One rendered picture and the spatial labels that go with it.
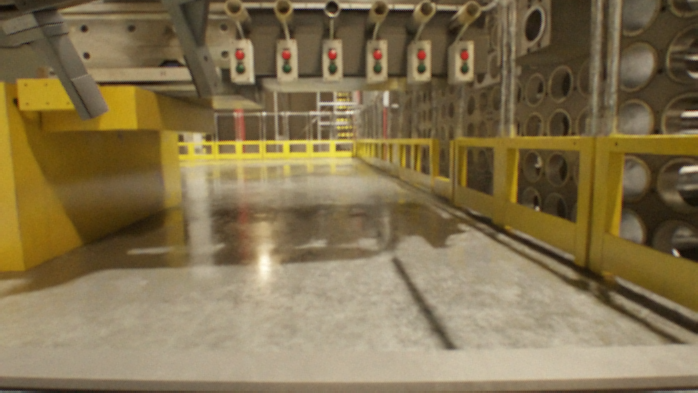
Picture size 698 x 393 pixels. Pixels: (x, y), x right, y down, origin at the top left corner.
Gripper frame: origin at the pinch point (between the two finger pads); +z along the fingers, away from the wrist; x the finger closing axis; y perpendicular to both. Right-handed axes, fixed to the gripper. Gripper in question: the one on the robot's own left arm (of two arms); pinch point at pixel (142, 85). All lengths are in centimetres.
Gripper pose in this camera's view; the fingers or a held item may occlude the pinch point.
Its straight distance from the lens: 40.5
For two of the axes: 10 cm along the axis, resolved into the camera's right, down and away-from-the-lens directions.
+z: 1.9, 8.6, 4.6
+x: -9.8, 1.3, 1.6
